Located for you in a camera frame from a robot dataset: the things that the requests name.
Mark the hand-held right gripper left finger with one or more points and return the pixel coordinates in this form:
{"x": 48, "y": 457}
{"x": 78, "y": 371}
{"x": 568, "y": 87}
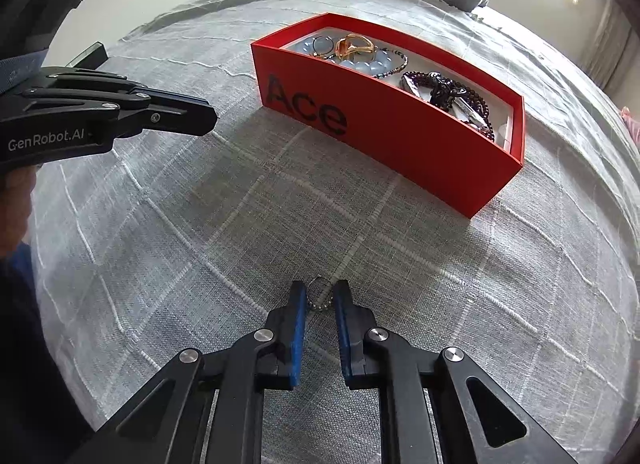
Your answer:
{"x": 299, "y": 334}

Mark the grey checked bedspread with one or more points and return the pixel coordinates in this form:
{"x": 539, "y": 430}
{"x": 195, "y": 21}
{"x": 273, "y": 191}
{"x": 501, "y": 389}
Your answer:
{"x": 450, "y": 294}

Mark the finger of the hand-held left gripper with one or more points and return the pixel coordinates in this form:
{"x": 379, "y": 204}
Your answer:
{"x": 175, "y": 118}
{"x": 100, "y": 79}

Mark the red cardboard box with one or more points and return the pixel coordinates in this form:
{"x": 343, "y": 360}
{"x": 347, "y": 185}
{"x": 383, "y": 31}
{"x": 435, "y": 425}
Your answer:
{"x": 400, "y": 143}

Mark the pink velvet pillow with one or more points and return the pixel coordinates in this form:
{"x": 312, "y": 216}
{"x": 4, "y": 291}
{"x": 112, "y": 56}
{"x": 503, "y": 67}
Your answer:
{"x": 632, "y": 126}

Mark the clear crystal pendant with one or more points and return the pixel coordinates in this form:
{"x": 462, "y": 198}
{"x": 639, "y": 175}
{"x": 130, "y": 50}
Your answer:
{"x": 472, "y": 113}

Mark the black flat object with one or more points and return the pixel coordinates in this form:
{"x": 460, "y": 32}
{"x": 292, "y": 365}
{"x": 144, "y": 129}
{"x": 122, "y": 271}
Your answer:
{"x": 90, "y": 56}

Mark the beige curtain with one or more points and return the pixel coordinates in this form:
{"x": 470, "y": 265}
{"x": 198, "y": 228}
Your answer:
{"x": 607, "y": 43}

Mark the gold bangle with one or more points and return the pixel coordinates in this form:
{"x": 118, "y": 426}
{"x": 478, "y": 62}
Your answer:
{"x": 345, "y": 46}

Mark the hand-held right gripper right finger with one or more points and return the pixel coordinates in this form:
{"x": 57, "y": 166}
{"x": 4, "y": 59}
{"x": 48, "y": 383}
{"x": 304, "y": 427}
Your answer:
{"x": 342, "y": 334}

